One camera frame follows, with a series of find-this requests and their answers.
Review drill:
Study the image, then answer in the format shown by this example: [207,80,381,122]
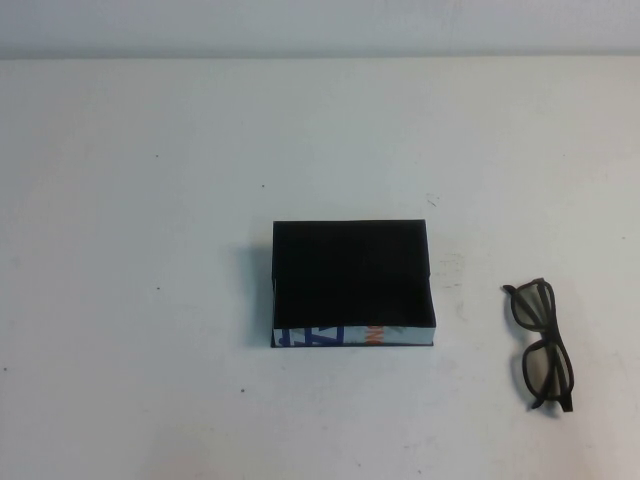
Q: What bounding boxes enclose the dark framed glasses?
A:
[502,279,576,414]

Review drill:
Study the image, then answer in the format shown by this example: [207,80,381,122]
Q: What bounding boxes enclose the black open glasses case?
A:
[270,218,440,350]

